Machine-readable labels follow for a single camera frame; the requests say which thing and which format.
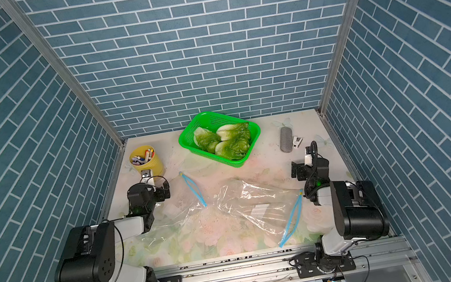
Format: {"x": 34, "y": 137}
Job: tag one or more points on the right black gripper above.
{"x": 302, "y": 171}

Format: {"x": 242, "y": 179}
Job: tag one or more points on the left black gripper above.
{"x": 159, "y": 192}

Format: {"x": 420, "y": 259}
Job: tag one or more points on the clear zipper bag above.
{"x": 273, "y": 210}
{"x": 168, "y": 217}

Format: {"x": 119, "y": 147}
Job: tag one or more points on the chinese cabbage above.
{"x": 234, "y": 131}
{"x": 206, "y": 140}
{"x": 234, "y": 149}

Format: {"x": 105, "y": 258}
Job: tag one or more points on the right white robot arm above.
{"x": 357, "y": 212}

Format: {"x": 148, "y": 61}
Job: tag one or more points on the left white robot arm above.
{"x": 89, "y": 252}

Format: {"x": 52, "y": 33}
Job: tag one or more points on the yellow cup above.
{"x": 146, "y": 158}

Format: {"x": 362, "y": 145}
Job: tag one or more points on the small white clip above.
{"x": 297, "y": 141}

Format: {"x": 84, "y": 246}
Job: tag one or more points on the grey cylindrical object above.
{"x": 286, "y": 139}

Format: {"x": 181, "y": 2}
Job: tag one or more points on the green plastic basket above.
{"x": 213, "y": 121}

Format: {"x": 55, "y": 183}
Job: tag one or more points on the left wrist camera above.
{"x": 147, "y": 177}

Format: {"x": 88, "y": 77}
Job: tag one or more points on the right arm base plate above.
{"x": 311, "y": 264}

